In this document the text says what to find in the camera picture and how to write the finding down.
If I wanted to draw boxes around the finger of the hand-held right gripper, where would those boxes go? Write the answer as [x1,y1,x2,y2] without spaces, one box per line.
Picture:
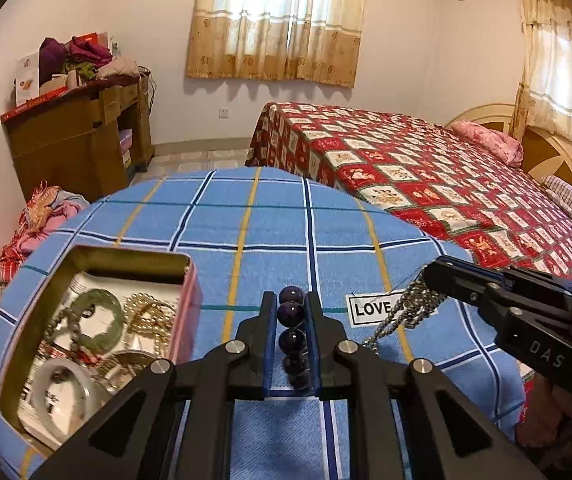
[422,259,572,334]
[437,254,572,296]

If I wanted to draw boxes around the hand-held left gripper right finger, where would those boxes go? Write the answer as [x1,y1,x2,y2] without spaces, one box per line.
[305,291,546,480]

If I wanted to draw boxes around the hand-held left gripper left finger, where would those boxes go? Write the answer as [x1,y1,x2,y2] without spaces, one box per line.
[31,291,279,480]

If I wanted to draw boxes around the purple bead bracelet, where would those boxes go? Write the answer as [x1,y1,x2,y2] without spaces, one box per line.
[277,285,313,391]

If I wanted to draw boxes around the grey metallic bead bracelet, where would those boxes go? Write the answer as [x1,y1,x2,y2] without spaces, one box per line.
[363,277,439,353]

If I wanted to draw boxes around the pink tin box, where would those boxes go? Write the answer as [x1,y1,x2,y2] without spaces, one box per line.
[0,245,204,453]

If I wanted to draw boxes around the person's right forearm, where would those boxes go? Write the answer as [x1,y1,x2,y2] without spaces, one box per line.
[516,372,572,453]

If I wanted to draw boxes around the plaid pillow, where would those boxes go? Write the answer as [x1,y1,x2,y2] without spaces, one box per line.
[540,175,572,226]

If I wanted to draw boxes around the cream wooden headboard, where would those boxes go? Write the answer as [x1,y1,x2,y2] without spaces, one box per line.
[444,102,572,196]

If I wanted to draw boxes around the blue plaid blanket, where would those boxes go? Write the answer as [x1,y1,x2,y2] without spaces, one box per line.
[0,166,529,480]

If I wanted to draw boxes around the pink pillow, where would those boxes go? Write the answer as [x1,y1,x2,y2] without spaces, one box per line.
[448,120,524,168]

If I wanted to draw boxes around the bed with red quilt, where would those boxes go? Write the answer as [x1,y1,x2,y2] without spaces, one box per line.
[245,101,572,283]

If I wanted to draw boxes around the beige patterned window curtain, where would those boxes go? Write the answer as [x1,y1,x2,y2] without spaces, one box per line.
[186,0,369,88]
[510,0,572,161]

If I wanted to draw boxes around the pile of colourful clothes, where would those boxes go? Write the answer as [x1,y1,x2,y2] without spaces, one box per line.
[0,185,89,281]

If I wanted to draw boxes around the brown wooden desk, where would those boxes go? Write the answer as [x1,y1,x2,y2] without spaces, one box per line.
[1,77,154,203]

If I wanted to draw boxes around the pale pink cloth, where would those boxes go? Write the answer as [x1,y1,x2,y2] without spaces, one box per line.
[97,57,139,81]

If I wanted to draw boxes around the green cloth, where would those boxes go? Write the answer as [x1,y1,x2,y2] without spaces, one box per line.
[63,60,92,81]

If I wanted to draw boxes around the flat red box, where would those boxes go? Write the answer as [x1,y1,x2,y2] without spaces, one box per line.
[1,87,69,121]

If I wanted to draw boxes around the magenta clothes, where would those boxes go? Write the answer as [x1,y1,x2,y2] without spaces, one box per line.
[66,35,114,68]

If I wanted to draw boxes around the white printed box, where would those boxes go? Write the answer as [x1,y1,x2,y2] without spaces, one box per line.
[14,50,42,106]

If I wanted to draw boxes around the purple cloth bag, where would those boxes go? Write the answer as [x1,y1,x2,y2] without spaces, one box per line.
[39,37,69,83]

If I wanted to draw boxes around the gold bead necklace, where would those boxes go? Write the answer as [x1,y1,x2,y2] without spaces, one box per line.
[123,292,179,356]

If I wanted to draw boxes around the green jade ring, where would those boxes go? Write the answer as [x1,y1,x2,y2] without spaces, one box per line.
[68,290,127,351]

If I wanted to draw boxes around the dark grey bead bracelet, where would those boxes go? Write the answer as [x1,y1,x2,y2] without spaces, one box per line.
[46,305,97,361]

